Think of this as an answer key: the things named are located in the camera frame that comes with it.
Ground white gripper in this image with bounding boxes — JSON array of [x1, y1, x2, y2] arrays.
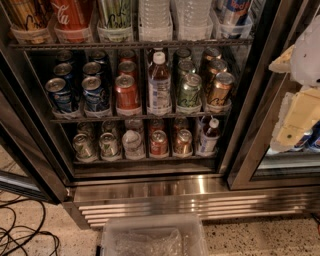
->
[[270, 87, 320, 152]]

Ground green 7up can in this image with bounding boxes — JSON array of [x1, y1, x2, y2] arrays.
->
[[101, 121, 118, 136], [99, 133, 119, 158], [73, 133, 97, 162], [77, 122, 95, 140]]

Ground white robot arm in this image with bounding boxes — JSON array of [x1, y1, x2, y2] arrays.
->
[[269, 16, 320, 152]]

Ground blue pepsi can right fridge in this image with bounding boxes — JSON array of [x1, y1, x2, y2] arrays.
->
[[293, 126, 320, 152]]

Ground gold lacroix can middle front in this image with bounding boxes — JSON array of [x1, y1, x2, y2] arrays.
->
[[207, 72, 235, 106]]

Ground brown tea bottle bottom shelf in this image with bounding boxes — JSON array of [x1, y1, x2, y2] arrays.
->
[[199, 118, 220, 154]]

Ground brown tea bottle shelf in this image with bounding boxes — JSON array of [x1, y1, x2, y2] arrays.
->
[[199, 118, 220, 154], [148, 52, 172, 115]]

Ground green lacroix can middle front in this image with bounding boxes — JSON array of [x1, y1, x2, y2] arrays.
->
[[177, 73, 202, 108]]

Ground green lacroix can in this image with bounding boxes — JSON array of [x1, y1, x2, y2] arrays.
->
[[97, 0, 132, 30], [177, 73, 202, 108]]

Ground red bull can top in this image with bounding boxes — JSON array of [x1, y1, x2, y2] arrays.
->
[[219, 0, 252, 26]]

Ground orange soda can bottom front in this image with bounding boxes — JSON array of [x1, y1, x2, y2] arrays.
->
[[174, 129, 192, 155]]

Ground brown tea bottle middle shelf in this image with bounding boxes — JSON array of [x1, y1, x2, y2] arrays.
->
[[148, 52, 172, 115]]

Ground red soda can bottom front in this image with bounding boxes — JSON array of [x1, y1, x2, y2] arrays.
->
[[150, 130, 168, 156]]

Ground red soda can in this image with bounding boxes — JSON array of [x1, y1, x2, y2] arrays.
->
[[150, 130, 168, 156], [115, 75, 140, 110]]

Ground clear water bottle bottom shelf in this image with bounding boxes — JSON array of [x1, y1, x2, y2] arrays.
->
[[122, 130, 145, 160]]

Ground red soda can middle front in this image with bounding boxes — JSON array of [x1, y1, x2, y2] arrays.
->
[[115, 75, 140, 110]]

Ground blue pepsi can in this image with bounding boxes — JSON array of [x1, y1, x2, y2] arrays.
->
[[82, 76, 109, 112], [45, 78, 78, 113]]

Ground green lacroix can top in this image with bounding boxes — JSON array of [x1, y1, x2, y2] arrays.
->
[[97, 0, 132, 30]]

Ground green 7up can left rear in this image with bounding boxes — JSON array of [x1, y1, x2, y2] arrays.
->
[[77, 122, 95, 140]]

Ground green 7up can left front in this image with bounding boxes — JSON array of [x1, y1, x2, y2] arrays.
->
[[73, 133, 97, 162]]

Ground steel fridge base grille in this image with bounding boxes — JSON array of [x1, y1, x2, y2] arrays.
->
[[63, 175, 320, 229]]

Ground blue pepsi can front left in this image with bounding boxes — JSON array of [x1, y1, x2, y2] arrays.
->
[[45, 78, 78, 113]]

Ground red coca-cola can top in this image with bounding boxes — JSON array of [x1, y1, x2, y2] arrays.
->
[[50, 0, 93, 43]]

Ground yellow lacroix can top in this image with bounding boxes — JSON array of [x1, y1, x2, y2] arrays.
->
[[1, 0, 53, 44]]

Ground clear water bottle top right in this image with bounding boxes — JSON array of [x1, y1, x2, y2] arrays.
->
[[174, 0, 212, 28]]

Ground clear water bottle top left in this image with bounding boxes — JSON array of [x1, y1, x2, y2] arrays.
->
[[138, 0, 170, 28]]

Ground clear plastic bin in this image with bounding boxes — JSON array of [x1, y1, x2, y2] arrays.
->
[[100, 214, 209, 256]]

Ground steel fridge door frame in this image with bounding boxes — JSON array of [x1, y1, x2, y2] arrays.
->
[[221, 0, 320, 190]]

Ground black floor cables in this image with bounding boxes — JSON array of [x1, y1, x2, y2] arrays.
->
[[0, 189, 61, 256]]

